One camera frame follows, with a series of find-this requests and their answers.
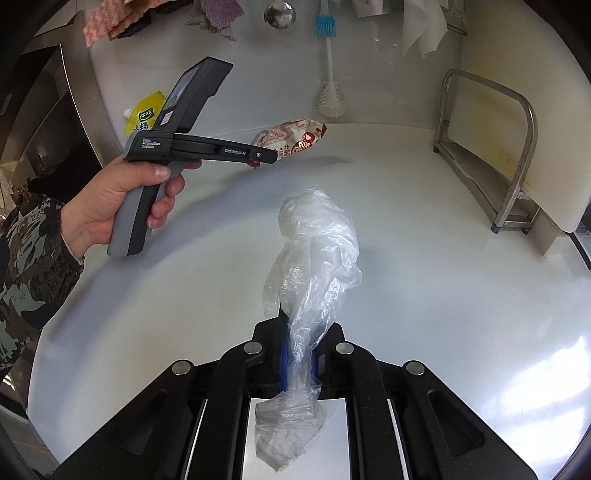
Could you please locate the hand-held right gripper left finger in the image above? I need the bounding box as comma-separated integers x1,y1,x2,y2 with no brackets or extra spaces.
55,318,289,480

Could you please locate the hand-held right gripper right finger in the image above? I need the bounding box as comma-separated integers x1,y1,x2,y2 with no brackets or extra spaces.
313,322,541,480

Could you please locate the printed snack wrapper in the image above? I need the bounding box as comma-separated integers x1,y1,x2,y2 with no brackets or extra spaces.
250,119,328,169

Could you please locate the clear plastic bag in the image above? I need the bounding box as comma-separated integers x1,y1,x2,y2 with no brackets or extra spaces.
254,186,363,472

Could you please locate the person's left forearm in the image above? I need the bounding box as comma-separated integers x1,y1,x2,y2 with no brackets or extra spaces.
0,194,85,370

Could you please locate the person's left hand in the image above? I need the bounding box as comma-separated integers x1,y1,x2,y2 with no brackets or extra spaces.
60,159,204,260

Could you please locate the yellow seasoning pouch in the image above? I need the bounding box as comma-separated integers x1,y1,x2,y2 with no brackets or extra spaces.
123,90,167,138

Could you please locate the blue and white cleaning brush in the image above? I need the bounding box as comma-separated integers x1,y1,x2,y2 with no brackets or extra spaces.
315,13,348,119

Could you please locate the purple brown dishcloth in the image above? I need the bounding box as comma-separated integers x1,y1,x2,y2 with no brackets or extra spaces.
186,0,245,41

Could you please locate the metal ladle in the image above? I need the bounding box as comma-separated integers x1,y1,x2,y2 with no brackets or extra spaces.
263,0,296,29

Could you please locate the pink checked cloth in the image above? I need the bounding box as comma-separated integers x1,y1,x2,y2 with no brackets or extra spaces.
82,0,155,48

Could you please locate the stainless steel appliance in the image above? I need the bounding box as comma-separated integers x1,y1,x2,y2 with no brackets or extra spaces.
0,44,106,204

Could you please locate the grey hanging cloth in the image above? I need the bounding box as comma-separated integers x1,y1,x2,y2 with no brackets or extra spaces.
353,0,386,18

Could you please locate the hanging white rag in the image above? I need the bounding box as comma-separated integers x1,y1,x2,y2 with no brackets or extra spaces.
401,0,450,60

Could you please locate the metal cutting board rack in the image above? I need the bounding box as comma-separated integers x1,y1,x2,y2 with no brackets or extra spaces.
433,69,540,235

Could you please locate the white cutting board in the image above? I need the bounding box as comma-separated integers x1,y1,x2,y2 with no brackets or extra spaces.
450,0,591,234

